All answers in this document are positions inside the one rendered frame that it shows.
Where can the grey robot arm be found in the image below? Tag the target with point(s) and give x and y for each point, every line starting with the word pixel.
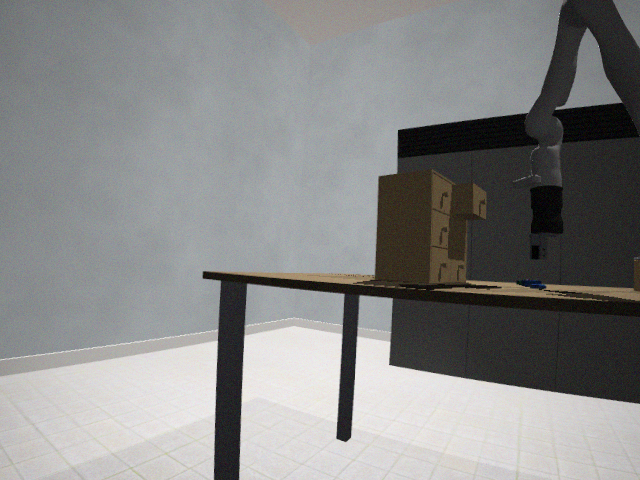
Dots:
pixel 620 56

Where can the small wooden chest of drawers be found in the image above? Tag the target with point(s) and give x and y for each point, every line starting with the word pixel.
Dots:
pixel 404 227

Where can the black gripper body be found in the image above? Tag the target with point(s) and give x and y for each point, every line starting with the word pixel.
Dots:
pixel 546 199

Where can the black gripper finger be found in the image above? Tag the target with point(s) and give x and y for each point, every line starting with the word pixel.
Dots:
pixel 543 244
pixel 534 242

